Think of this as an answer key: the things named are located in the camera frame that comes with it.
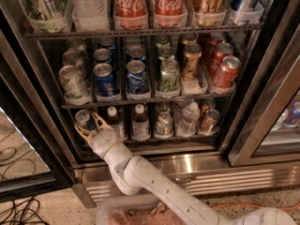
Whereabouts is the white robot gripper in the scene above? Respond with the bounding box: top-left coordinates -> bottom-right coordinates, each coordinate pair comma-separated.
74,111 -> 122,158

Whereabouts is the blue silver redbull can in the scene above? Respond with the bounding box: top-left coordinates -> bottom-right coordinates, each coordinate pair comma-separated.
75,110 -> 95,131

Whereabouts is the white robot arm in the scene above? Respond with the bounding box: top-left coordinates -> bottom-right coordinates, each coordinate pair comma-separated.
74,111 -> 296,225

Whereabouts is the white green can front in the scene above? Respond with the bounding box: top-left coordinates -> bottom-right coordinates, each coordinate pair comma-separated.
59,66 -> 89,100

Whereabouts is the blue pepsi can front left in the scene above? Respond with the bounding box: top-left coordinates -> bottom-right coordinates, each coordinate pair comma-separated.
93,63 -> 119,98

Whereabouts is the blue pepsi can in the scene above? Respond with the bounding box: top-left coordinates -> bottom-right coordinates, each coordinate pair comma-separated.
93,63 -> 119,98
126,60 -> 149,95

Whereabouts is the blue pepsi can front right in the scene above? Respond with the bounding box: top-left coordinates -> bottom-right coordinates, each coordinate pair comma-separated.
126,60 -> 149,95

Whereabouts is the open glass fridge door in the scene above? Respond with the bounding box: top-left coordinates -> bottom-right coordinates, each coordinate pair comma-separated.
0,77 -> 74,203

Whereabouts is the silver green can bottom shelf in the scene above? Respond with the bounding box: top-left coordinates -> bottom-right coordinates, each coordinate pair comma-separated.
155,112 -> 173,138

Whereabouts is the green can front middle shelf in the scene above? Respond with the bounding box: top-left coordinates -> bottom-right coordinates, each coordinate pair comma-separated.
157,59 -> 179,93

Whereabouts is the clear water bottle bottom shelf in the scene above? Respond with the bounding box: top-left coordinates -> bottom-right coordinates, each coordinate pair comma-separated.
176,102 -> 200,137

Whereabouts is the clear water bottle shelf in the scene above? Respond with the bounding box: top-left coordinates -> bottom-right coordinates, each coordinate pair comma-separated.
176,102 -> 200,137
71,0 -> 107,30

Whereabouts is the copper can bottom shelf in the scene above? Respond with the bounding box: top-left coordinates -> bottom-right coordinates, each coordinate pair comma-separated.
199,109 -> 220,134

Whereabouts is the gold brown can front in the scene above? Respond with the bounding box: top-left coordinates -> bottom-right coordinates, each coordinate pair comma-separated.
182,43 -> 202,81

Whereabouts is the clear water bottle top shelf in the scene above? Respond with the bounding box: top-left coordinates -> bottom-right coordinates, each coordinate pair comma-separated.
71,0 -> 107,30

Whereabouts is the green tall can top shelf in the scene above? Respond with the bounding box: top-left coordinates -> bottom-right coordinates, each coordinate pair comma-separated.
20,0 -> 69,22

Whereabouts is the red coke can front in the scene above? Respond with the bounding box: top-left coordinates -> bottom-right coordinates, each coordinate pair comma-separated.
213,56 -> 241,89

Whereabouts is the red coke can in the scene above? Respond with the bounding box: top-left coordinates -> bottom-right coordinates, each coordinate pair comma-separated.
207,42 -> 233,77
213,56 -> 241,89

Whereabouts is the red coke can middle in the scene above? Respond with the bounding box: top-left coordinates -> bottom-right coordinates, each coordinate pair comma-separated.
207,42 -> 233,77

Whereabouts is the gold tall can top shelf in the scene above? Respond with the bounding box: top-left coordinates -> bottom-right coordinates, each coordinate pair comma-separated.
188,0 -> 224,26

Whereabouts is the closed right fridge door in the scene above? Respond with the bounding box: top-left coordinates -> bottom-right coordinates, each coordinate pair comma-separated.
223,0 -> 300,167

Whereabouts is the blue can behind right door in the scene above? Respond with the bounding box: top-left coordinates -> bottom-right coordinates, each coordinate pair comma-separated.
283,101 -> 300,128

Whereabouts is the brown tea bottle left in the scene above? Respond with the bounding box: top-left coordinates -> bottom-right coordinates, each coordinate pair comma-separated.
106,106 -> 127,141

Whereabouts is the brown tea bottle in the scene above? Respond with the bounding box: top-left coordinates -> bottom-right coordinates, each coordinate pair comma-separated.
132,104 -> 151,141
106,106 -> 127,141

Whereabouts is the brown tea bottle right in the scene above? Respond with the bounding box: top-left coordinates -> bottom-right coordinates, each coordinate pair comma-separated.
132,104 -> 151,141

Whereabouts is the clear plastic bin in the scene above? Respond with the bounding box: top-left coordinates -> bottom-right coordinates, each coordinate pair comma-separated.
96,194 -> 187,225

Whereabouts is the large coca-cola bottle left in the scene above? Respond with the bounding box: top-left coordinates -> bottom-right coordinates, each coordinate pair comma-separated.
114,0 -> 146,18

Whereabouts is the large coca-cola bottle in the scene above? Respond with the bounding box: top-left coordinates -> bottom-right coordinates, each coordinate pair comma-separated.
150,0 -> 186,17
114,0 -> 146,18

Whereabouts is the large coca-cola bottle right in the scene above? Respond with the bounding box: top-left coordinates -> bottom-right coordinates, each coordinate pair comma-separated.
150,0 -> 186,17

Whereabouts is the orange power cable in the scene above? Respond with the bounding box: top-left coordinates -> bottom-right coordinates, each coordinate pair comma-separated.
211,202 -> 300,212

